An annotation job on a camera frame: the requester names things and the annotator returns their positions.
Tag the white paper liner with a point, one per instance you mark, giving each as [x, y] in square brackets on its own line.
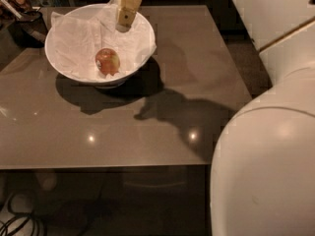
[82, 36]

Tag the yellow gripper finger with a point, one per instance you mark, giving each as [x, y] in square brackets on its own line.
[126, 13]

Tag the white bowl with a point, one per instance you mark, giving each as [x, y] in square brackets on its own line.
[62, 69]

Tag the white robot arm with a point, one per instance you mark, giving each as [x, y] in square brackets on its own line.
[262, 180]

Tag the red apple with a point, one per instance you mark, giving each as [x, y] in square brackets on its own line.
[107, 61]

